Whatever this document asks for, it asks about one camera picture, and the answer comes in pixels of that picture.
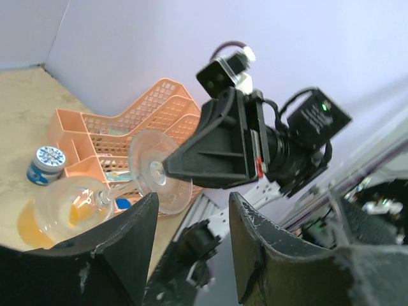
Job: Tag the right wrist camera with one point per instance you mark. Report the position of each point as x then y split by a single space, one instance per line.
227 71

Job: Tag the clear wine glass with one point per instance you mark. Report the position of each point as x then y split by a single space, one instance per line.
148 150

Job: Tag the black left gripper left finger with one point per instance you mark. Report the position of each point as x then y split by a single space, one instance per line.
106 265

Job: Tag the yellow plastic wine glass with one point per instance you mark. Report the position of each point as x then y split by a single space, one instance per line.
42 225

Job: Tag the blue white small jar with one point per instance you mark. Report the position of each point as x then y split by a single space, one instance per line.
46 165

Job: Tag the black base frame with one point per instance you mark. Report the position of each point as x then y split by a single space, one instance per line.
183 269

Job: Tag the orange plastic basket rack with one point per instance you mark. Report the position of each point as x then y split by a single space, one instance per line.
96 145

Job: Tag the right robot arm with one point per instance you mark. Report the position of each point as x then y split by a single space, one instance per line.
300 148

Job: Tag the blue round object in basket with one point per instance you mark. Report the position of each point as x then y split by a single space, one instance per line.
123 203

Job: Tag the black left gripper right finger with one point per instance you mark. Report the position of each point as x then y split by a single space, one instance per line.
274 267

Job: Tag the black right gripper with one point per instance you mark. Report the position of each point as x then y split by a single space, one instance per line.
229 145

